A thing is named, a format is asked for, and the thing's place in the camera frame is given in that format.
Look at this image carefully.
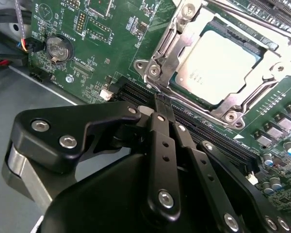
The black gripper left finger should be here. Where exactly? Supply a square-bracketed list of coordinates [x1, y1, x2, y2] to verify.
[1, 93, 182, 222]

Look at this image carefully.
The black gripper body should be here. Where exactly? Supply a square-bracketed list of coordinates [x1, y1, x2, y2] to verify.
[37, 154, 224, 233]

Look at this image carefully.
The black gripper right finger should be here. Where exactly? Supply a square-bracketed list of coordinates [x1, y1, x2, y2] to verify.
[162, 95, 291, 233]

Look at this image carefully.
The silver CPU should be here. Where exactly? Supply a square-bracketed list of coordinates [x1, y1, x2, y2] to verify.
[171, 18, 279, 107]

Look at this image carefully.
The metal socket cover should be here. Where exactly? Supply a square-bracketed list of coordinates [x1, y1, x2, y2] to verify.
[151, 0, 291, 122]

